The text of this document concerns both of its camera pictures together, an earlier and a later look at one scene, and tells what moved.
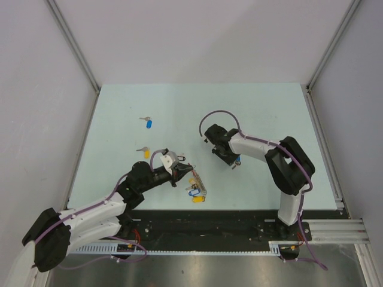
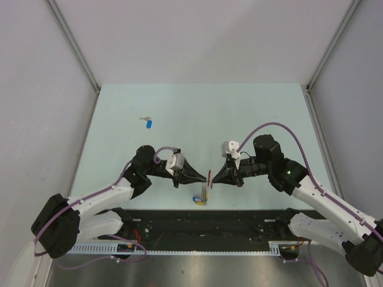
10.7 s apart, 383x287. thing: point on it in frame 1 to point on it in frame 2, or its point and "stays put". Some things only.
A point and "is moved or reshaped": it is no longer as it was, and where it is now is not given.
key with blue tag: (149, 123) stays put
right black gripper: (230, 160) to (227, 176)
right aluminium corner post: (352, 8) stays put
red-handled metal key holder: (197, 180) is moved or reshaped
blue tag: (194, 192) to (197, 199)
